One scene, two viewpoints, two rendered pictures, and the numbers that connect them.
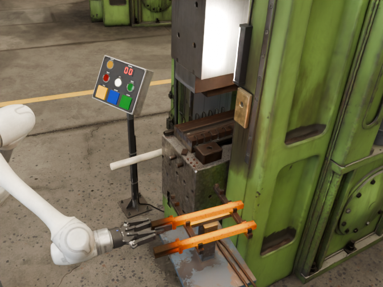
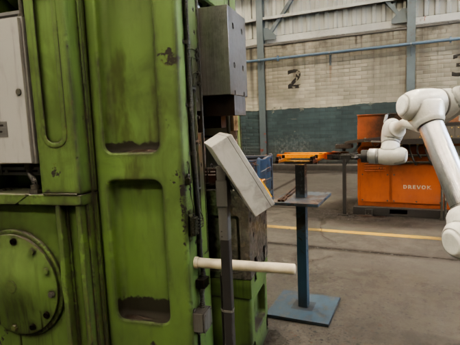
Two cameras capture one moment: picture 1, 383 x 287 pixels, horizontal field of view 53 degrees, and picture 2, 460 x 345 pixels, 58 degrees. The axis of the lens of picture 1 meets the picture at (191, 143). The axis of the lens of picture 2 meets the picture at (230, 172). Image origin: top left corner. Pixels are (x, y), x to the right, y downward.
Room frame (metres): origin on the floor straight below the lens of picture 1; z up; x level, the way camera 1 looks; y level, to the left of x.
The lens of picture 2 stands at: (3.15, 1.59, 1.24)
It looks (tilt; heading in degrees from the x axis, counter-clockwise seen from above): 7 degrees down; 230
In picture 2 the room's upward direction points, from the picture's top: 2 degrees counter-clockwise
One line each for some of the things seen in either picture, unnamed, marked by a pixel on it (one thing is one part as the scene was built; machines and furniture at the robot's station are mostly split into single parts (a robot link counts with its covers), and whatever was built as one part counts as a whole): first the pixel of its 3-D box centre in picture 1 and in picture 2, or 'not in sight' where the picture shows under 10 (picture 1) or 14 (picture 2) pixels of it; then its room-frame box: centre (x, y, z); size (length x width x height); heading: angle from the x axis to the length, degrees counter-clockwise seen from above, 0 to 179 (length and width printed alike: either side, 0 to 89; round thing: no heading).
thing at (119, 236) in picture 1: (122, 236); (359, 156); (1.00, 0.24, 1.00); 0.09 x 0.08 x 0.07; 114
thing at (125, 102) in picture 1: (126, 102); not in sight; (2.03, 0.40, 1.01); 0.07 x 0.05 x 0.07; 57
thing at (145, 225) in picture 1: (138, 228); not in sight; (1.04, 0.19, 1.00); 0.11 x 0.01 x 0.04; 122
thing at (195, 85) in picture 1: (219, 69); (200, 107); (1.87, -0.13, 1.32); 0.42 x 0.20 x 0.10; 122
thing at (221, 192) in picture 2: not in sight; (231, 187); (2.16, 0.43, 1.00); 0.13 x 0.11 x 0.14; 32
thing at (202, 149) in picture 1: (208, 152); not in sight; (1.64, -0.09, 0.95); 0.12 x 0.08 x 0.06; 122
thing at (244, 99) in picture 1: (243, 107); (233, 116); (1.56, -0.23, 1.27); 0.09 x 0.02 x 0.17; 32
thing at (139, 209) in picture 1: (134, 201); not in sight; (2.19, 0.42, 0.05); 0.22 x 0.22 x 0.09; 32
